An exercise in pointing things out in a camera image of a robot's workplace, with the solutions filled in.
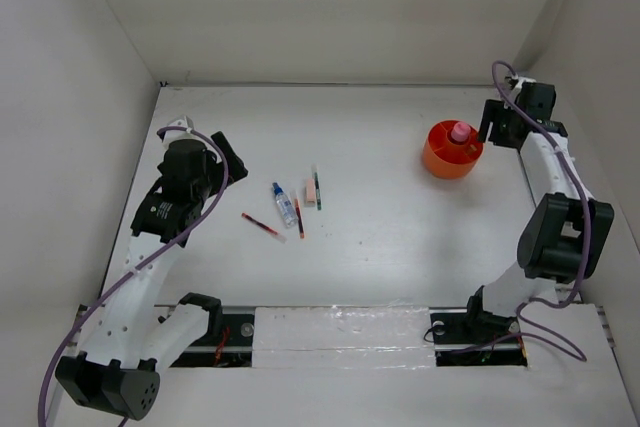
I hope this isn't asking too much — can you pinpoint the pink capped clear tube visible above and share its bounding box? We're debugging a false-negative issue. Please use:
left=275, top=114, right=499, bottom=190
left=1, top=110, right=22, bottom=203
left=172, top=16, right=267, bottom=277
left=449, top=121, right=472, bottom=144

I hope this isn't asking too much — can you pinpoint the pink eraser block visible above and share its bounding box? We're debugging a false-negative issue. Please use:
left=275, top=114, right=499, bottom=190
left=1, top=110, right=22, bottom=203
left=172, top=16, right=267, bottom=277
left=304, top=178, right=317, bottom=206

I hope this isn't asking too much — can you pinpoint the green pen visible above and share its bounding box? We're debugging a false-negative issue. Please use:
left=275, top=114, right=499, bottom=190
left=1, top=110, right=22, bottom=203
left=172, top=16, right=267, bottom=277
left=312, top=164, right=322, bottom=211

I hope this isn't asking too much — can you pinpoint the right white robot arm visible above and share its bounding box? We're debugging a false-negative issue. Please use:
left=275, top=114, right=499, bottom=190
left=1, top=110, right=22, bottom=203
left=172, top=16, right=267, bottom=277
left=461, top=77, right=614, bottom=344

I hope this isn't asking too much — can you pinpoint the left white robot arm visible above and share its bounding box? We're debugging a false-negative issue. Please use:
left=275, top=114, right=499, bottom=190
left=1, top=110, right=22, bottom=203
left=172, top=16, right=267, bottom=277
left=52, top=126, right=248, bottom=421

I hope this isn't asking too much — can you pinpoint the blue capped spray bottle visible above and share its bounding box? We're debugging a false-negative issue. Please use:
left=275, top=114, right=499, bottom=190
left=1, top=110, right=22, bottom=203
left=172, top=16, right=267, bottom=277
left=272, top=182, right=298, bottom=228

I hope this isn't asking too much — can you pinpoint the dark red pen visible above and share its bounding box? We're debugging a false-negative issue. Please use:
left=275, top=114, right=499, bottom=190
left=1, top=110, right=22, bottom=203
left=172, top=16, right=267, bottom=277
left=241, top=212, right=287, bottom=243

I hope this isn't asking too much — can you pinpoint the orange round organizer container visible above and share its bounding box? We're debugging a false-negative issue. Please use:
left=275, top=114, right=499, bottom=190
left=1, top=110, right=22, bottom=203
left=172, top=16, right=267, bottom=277
left=422, top=120, right=484, bottom=180

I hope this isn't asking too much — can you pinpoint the orange red pen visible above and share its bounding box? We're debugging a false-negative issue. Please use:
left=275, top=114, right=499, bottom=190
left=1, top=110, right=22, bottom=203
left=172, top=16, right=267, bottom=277
left=291, top=189, right=305, bottom=239

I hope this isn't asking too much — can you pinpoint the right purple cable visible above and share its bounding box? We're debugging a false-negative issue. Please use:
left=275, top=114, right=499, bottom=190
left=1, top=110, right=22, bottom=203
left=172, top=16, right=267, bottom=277
left=449, top=60, right=591, bottom=364

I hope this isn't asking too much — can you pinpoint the purple cable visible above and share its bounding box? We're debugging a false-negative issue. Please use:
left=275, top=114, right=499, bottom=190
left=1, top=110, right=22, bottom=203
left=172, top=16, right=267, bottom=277
left=449, top=60, right=591, bottom=364
left=37, top=127, right=231, bottom=427

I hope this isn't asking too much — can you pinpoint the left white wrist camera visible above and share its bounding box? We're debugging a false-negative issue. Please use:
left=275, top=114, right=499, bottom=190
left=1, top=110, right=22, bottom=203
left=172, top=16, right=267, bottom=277
left=160, top=115, right=195, bottom=149

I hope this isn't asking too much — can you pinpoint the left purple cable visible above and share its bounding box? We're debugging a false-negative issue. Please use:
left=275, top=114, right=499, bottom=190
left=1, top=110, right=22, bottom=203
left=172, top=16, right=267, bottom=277
left=37, top=127, right=231, bottom=427

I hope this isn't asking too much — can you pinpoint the black metal base rail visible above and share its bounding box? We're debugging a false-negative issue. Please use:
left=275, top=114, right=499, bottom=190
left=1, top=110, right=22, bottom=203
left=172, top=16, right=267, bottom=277
left=67, top=302, right=530, bottom=369

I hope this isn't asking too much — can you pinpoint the right side aluminium rail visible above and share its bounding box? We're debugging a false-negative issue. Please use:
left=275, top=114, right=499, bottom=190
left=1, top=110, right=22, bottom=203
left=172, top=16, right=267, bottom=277
left=596, top=306, right=616, bottom=349

